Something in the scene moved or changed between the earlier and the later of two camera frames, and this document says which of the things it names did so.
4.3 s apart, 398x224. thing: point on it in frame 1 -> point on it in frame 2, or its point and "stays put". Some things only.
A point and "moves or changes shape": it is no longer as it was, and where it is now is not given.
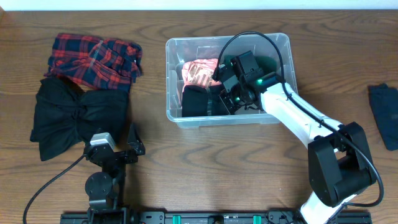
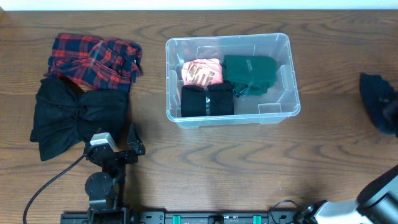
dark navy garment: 384,102 moves or changes shape
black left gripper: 119,155 stays put
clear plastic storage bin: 193,98 stays put
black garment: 199,101 stays put
